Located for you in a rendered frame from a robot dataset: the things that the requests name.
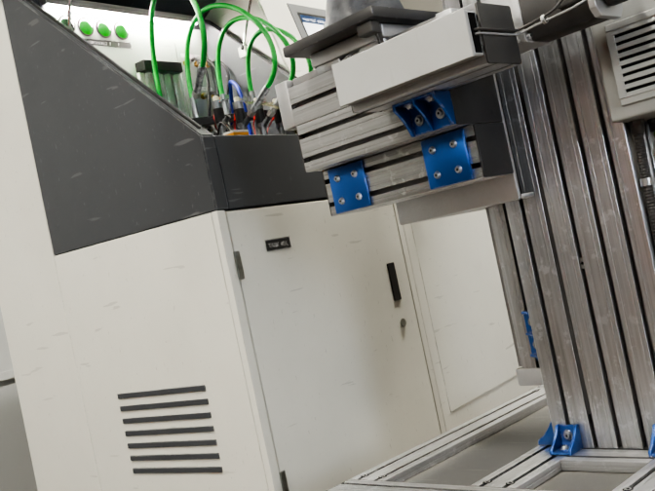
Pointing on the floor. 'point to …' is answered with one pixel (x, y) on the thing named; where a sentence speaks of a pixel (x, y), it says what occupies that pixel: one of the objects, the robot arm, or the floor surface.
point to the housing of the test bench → (37, 307)
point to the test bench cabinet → (174, 359)
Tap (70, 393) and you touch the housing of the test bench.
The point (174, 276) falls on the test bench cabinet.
